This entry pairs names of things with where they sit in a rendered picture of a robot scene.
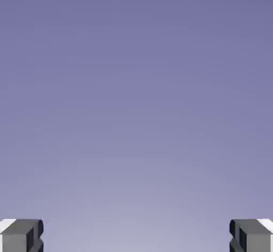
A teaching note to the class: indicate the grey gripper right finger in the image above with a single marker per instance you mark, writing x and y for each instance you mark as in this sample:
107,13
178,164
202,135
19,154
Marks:
256,237

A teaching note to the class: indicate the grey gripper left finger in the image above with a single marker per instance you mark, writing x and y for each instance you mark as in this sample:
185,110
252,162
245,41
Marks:
17,237

